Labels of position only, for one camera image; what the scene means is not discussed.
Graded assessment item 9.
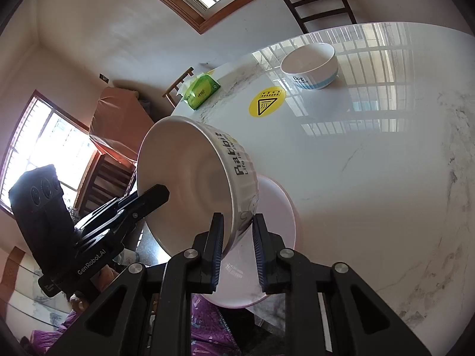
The white printed sheet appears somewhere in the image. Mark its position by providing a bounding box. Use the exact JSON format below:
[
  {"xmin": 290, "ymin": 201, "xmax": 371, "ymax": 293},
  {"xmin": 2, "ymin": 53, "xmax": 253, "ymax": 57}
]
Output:
[{"xmin": 7, "ymin": 256, "xmax": 75, "ymax": 330}]

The person's left hand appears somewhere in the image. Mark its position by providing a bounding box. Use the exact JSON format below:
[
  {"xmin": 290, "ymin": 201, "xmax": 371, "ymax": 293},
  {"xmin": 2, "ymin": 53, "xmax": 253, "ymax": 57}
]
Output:
[{"xmin": 69, "ymin": 267, "xmax": 120, "ymax": 314}]

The green tissue pack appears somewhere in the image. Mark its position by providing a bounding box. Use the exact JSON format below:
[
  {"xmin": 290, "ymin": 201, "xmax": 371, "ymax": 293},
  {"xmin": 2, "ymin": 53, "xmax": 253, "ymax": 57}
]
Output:
[{"xmin": 183, "ymin": 73, "xmax": 221, "ymax": 111}]

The pink bowl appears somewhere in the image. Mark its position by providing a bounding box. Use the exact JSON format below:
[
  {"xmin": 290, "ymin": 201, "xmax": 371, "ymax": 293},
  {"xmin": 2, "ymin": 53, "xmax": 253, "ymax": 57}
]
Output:
[{"xmin": 202, "ymin": 174, "xmax": 300, "ymax": 308}]

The brown cardboard box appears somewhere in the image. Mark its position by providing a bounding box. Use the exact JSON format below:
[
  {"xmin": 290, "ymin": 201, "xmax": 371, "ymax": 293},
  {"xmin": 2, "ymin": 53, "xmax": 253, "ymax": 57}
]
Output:
[{"xmin": 88, "ymin": 86, "xmax": 156, "ymax": 160}]

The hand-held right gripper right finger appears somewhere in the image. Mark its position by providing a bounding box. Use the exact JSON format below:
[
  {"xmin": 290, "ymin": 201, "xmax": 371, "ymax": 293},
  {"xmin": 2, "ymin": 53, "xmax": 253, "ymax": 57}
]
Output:
[{"xmin": 251, "ymin": 212, "xmax": 409, "ymax": 356}]

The light wooden chair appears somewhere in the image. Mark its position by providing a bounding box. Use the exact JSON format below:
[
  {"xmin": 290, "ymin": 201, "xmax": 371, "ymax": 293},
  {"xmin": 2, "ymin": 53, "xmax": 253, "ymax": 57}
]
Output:
[{"xmin": 162, "ymin": 67, "xmax": 194, "ymax": 109}]

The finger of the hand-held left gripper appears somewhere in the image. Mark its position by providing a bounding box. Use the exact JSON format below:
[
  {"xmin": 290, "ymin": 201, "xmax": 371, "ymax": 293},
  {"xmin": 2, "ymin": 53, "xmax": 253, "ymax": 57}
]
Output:
[{"xmin": 74, "ymin": 183, "xmax": 170, "ymax": 244}]

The side window with bars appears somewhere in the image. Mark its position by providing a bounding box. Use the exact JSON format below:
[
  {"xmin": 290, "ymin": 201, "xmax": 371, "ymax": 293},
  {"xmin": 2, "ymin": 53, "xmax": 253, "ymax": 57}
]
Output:
[{"xmin": 0, "ymin": 90, "xmax": 101, "ymax": 214}]

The yellow round sticker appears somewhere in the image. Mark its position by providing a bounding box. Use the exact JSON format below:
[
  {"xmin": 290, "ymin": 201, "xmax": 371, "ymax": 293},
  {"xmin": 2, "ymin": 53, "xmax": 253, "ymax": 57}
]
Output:
[{"xmin": 248, "ymin": 88, "xmax": 286, "ymax": 117}]

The purple patterned clothing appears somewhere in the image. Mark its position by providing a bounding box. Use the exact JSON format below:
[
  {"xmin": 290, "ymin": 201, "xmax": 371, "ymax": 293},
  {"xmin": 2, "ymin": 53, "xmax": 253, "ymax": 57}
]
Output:
[{"xmin": 20, "ymin": 297, "xmax": 246, "ymax": 356}]

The white blue-striped bowl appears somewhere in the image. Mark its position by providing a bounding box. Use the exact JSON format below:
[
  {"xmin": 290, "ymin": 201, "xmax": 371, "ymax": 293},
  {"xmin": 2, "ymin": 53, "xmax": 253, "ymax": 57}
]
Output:
[{"xmin": 280, "ymin": 42, "xmax": 339, "ymax": 91}]

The white pink-striped bowl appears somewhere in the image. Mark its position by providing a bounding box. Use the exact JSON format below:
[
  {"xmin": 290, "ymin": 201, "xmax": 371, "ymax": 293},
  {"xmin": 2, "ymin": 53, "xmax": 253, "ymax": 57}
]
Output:
[{"xmin": 137, "ymin": 116, "xmax": 260, "ymax": 258}]

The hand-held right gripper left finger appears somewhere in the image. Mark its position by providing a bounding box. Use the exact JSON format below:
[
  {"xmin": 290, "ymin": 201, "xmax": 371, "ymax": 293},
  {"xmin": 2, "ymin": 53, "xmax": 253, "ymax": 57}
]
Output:
[{"xmin": 45, "ymin": 212, "xmax": 226, "ymax": 356}]

